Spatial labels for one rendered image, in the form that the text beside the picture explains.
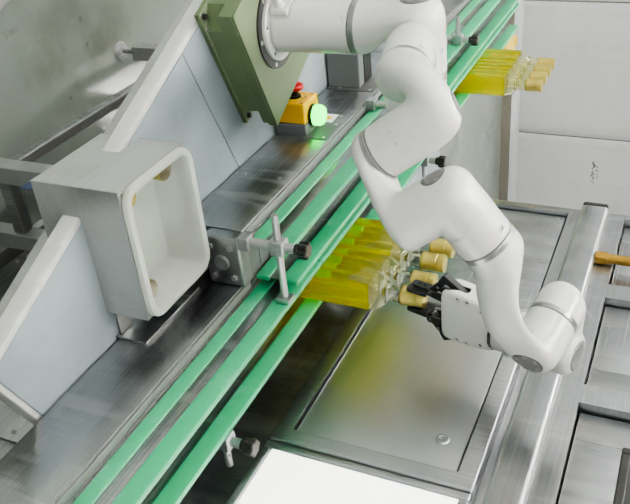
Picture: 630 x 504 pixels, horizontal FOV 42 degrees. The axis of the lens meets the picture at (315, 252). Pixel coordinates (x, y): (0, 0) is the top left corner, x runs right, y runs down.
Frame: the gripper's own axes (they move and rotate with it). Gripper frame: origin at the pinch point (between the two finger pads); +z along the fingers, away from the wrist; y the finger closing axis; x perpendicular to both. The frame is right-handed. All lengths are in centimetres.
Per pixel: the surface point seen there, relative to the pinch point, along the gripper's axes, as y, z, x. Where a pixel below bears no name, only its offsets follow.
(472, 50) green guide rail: 6, 48, -101
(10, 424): -15, 53, 54
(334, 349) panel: -12.3, 14.1, 7.9
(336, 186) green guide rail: 13.4, 22.0, -6.0
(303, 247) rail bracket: 15.8, 10.7, 16.7
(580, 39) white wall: -145, 203, -552
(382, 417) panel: -13.0, -3.2, 17.0
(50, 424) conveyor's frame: 6, 23, 59
